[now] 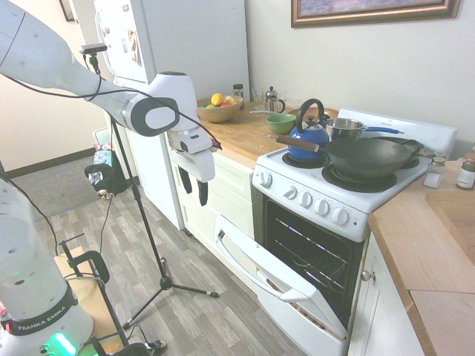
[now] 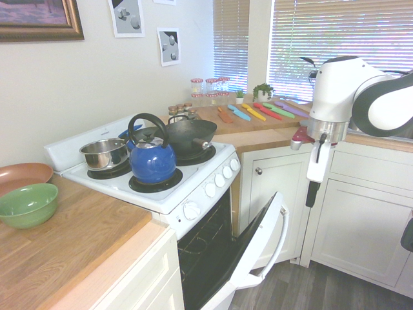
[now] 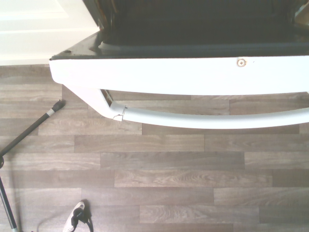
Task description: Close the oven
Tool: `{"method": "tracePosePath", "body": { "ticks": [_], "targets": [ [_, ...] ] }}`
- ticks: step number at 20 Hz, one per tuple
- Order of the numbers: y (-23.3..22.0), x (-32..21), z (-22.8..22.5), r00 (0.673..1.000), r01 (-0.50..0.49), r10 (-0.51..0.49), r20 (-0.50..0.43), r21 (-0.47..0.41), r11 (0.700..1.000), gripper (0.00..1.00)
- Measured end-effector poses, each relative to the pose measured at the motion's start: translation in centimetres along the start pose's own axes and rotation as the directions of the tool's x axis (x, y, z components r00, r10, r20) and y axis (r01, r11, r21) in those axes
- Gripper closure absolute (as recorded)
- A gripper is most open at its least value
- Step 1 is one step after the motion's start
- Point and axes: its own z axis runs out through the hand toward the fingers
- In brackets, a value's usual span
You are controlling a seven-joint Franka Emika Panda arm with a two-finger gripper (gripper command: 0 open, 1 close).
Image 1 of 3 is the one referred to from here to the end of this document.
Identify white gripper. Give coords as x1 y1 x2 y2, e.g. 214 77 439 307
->
166 127 216 208

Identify white oven door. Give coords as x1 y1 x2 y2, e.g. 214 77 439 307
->
214 214 348 341

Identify white lower cabinets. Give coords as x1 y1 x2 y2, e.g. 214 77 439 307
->
168 142 261 297

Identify wooden fruit bowl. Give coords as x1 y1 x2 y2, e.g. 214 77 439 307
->
196 94 245 124

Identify black bag with floral print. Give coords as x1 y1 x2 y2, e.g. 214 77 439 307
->
83 150 131 201

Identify white trash bin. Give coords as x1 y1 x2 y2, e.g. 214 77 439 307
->
92 125 129 156

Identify green bowl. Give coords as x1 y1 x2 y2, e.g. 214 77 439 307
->
264 113 298 136

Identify glass French press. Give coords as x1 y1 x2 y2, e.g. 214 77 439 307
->
261 85 287 113

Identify white refrigerator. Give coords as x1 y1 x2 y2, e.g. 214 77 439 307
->
92 0 251 231

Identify blue kettle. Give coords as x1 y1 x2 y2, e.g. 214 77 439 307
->
287 98 331 163

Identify white electric stove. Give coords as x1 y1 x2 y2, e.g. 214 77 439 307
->
251 108 458 356

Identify black skillet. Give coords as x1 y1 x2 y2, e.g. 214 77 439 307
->
374 136 425 163

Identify glass spice jar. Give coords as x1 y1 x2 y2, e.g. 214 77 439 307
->
423 156 447 188

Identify framed painting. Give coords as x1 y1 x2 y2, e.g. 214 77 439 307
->
290 0 462 30

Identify brown-lidded spice jar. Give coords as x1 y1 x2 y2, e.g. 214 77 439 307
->
455 152 475 191

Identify camera on black tripod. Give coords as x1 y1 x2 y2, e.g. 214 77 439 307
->
77 42 220 331

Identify steel saucepan with blue handle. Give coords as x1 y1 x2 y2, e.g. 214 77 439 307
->
324 117 405 142

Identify black wok with wooden handle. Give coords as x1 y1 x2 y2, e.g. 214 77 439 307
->
267 133 413 180

